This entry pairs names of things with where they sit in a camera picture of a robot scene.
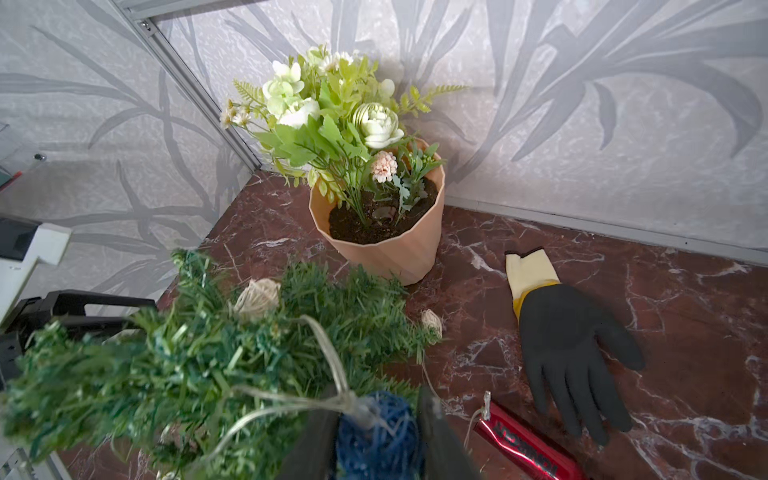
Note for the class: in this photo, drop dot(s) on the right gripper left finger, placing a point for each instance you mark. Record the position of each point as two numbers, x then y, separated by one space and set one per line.
313 455

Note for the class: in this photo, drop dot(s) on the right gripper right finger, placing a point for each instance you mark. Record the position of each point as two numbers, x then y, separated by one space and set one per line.
445 457

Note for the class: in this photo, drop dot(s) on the small green christmas tree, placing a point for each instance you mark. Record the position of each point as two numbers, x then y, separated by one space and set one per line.
166 385

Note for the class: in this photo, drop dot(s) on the red spray bottle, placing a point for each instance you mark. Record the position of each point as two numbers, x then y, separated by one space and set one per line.
535 455

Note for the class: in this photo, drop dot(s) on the black work glove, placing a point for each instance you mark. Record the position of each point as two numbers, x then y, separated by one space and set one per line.
561 332

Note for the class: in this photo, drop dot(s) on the potted white flower plant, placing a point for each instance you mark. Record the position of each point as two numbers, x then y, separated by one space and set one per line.
328 121

